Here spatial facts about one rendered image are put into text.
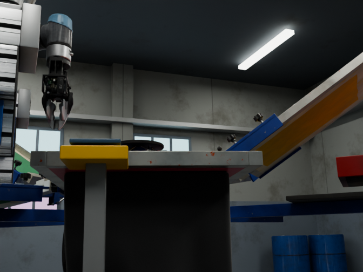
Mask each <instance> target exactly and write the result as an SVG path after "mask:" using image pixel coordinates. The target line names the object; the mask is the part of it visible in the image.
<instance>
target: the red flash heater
mask: <svg viewBox="0 0 363 272"><path fill-rule="evenodd" d="M336 163H337V174H338V178H339V180H340V182H341V184H342V186H343V187H359V186H363V155H352V156H345V157H336Z"/></svg>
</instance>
